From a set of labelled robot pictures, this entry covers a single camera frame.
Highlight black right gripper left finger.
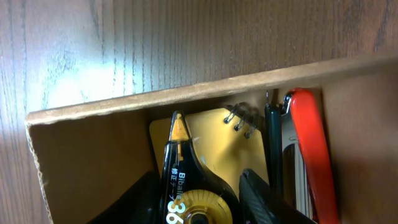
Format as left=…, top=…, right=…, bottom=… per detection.
left=88, top=170, right=160, bottom=224

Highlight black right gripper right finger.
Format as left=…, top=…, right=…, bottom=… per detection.
left=239, top=169, right=315, bottom=224

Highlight correction tape dispenser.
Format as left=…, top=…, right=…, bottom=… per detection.
left=159, top=111, right=243, bottom=224

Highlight yellow sticky note pad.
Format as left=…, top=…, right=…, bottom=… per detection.
left=149, top=102, right=270, bottom=200

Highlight brown cardboard box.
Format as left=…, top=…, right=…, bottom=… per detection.
left=25, top=52, right=397, bottom=223

